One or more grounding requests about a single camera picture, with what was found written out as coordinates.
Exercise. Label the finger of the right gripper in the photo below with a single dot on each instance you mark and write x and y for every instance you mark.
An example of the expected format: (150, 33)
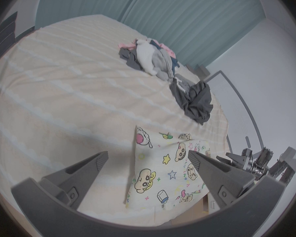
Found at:
(234, 157)
(225, 161)

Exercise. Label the pile of clothes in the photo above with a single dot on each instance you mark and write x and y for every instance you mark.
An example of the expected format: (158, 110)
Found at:
(148, 58)

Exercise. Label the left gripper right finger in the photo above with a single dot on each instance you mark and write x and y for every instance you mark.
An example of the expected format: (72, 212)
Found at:
(219, 179)

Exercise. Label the dark grey garment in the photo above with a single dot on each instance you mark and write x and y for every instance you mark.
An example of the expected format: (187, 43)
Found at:
(197, 102)

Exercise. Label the light grey garment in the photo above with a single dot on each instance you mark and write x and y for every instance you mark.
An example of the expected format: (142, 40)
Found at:
(183, 84)

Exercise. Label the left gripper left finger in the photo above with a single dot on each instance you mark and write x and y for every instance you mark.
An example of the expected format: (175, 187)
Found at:
(71, 179)

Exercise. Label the blue-green curtain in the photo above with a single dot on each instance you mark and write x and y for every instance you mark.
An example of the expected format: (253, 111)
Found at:
(187, 13)

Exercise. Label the bed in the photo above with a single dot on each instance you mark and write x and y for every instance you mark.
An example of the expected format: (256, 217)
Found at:
(64, 83)

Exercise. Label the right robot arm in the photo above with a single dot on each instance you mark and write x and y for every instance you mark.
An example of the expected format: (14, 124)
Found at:
(260, 163)

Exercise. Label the white printed pillow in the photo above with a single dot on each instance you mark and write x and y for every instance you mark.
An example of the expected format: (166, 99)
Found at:
(162, 171)

